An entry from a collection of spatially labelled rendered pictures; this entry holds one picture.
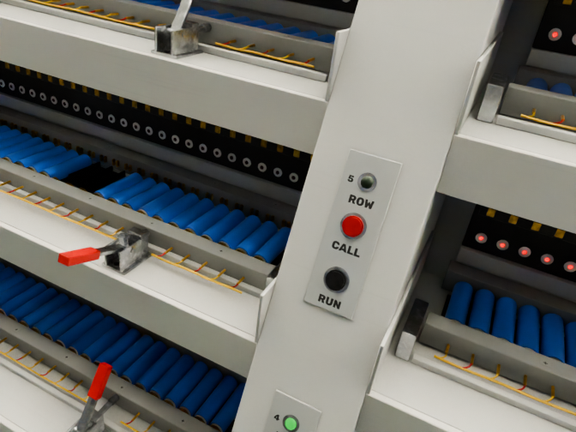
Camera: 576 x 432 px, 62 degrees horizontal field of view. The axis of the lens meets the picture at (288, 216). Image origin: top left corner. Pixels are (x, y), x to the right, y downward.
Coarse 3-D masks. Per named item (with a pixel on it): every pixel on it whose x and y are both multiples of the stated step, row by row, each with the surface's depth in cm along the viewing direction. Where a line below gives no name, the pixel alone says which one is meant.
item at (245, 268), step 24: (0, 168) 55; (24, 168) 55; (48, 192) 53; (72, 192) 52; (96, 216) 51; (120, 216) 49; (144, 216) 50; (168, 240) 47; (192, 240) 47; (216, 264) 46; (240, 264) 45; (264, 264) 45; (264, 288) 44
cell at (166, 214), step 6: (180, 198) 55; (186, 198) 55; (192, 198) 55; (198, 198) 56; (174, 204) 53; (180, 204) 54; (186, 204) 54; (192, 204) 55; (162, 210) 52; (168, 210) 52; (174, 210) 52; (180, 210) 53; (156, 216) 51; (162, 216) 51; (168, 216) 52; (174, 216) 52
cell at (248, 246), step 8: (264, 224) 52; (272, 224) 52; (256, 232) 50; (264, 232) 51; (272, 232) 52; (248, 240) 49; (256, 240) 49; (264, 240) 50; (240, 248) 48; (248, 248) 48; (256, 248) 49
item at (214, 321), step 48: (0, 96) 70; (144, 144) 62; (0, 192) 55; (288, 192) 55; (0, 240) 50; (48, 240) 48; (96, 240) 49; (96, 288) 46; (144, 288) 44; (192, 288) 44; (192, 336) 43; (240, 336) 40
